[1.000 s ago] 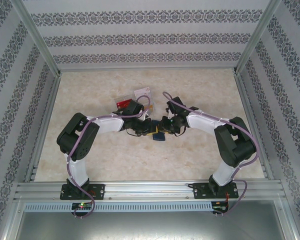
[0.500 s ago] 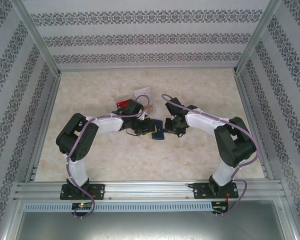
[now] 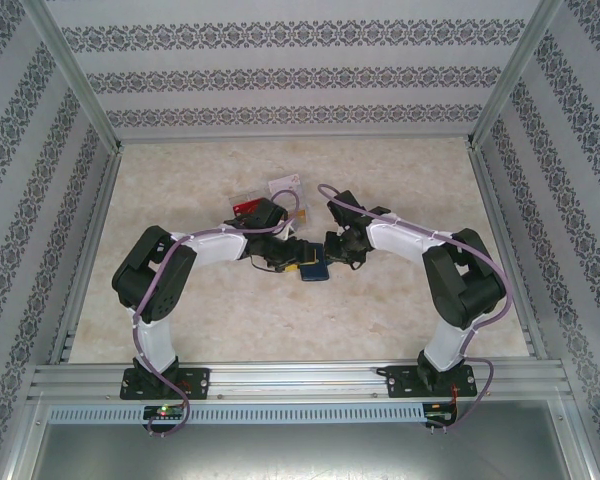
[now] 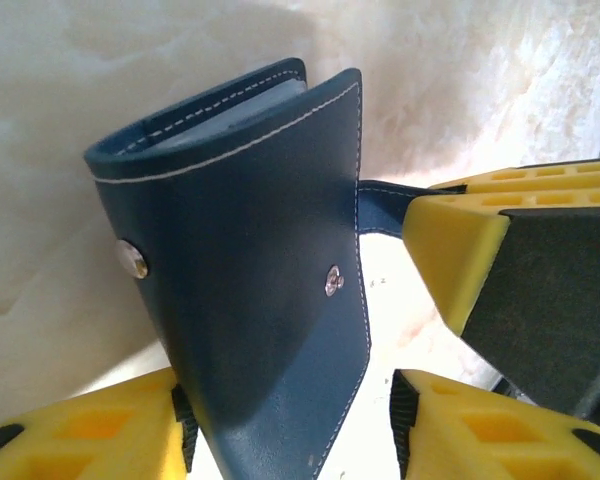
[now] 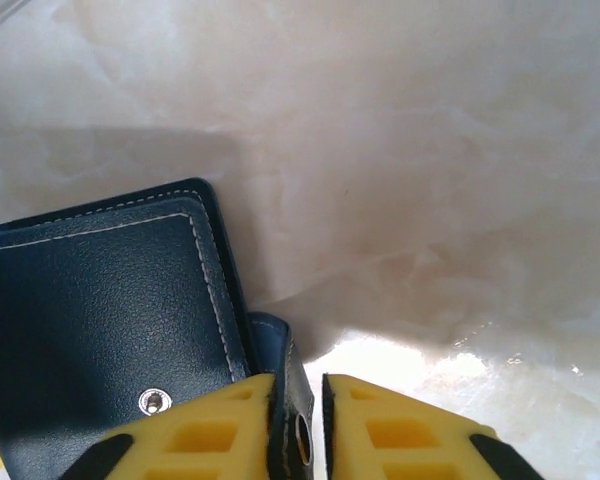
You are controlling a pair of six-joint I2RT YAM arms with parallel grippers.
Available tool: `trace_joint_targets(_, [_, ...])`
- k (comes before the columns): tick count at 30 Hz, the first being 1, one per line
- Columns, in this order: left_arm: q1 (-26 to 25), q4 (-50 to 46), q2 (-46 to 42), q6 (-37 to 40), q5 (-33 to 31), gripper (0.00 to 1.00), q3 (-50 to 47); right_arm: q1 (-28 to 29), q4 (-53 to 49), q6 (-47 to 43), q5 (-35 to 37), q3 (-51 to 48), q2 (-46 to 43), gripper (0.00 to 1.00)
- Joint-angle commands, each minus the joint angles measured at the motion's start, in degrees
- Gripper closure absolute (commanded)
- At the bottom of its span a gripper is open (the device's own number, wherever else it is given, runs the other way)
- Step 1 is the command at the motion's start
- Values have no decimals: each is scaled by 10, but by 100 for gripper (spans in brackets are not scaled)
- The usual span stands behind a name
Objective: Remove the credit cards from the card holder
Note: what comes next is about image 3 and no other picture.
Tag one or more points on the blue card holder wallet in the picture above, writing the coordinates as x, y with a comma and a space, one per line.
315, 272

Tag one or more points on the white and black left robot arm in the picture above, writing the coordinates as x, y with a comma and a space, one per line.
150, 345

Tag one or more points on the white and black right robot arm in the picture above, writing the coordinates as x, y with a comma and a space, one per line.
450, 280

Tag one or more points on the red VIP card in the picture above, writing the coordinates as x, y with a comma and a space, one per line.
245, 205

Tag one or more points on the gold card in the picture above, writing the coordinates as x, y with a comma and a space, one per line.
300, 216

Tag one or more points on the white VIP card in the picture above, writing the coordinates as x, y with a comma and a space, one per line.
284, 183

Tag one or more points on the clear acrylic organizer box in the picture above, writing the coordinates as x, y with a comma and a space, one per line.
280, 197

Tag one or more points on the grey sheet metal panel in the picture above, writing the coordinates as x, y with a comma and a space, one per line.
300, 452

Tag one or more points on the left circuit board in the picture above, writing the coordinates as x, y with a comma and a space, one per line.
165, 412

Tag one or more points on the circuit board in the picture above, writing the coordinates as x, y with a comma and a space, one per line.
440, 417
165, 412

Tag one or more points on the right circuit board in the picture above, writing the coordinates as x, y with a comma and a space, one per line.
440, 417

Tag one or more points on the aluminium mounting rail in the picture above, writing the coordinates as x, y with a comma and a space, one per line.
295, 380

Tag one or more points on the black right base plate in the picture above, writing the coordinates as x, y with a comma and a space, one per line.
400, 381

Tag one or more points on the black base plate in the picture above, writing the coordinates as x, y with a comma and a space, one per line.
200, 382
400, 381

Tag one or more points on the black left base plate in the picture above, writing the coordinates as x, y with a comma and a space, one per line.
200, 382

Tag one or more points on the aluminium table side rail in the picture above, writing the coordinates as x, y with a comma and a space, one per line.
505, 250
87, 250

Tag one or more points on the aluminium frame post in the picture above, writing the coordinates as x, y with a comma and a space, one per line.
80, 80
512, 75

